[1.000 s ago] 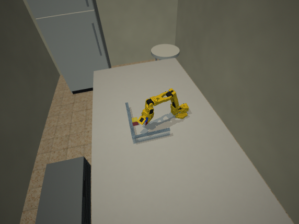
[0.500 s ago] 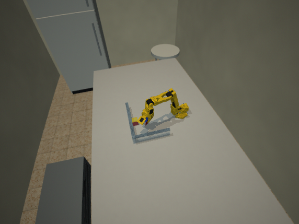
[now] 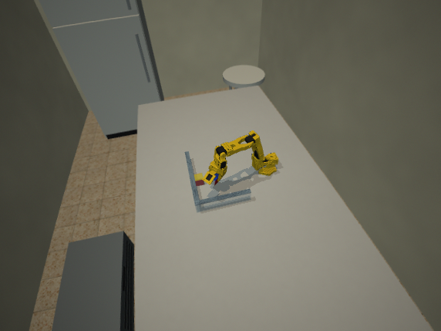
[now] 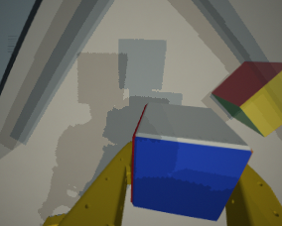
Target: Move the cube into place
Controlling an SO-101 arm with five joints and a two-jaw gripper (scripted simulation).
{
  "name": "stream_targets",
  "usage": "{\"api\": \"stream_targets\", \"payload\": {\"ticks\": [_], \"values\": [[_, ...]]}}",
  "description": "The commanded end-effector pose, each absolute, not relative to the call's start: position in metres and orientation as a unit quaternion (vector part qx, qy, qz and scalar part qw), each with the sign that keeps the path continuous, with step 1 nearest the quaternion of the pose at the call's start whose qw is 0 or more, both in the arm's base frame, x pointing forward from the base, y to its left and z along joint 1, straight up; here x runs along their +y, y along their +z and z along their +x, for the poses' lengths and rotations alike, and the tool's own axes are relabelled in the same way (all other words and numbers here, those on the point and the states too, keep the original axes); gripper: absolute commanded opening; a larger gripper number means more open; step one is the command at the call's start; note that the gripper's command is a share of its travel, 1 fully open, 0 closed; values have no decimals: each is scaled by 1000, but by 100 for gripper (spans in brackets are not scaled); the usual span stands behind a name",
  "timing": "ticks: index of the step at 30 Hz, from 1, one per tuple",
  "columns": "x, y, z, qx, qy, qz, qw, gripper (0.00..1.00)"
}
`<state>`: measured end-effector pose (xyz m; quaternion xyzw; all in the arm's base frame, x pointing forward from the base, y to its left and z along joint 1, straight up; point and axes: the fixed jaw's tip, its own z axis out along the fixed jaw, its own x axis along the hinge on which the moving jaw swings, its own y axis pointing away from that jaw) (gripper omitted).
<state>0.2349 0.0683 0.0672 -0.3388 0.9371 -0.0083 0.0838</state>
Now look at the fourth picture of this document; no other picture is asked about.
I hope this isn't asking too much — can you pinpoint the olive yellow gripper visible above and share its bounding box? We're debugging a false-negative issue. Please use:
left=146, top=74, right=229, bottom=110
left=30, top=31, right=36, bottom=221
left=58, top=141, right=282, bottom=226

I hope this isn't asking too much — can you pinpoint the grey side wall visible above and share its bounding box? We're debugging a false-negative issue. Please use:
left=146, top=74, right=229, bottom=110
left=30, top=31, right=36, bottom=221
left=0, top=0, right=109, bottom=160

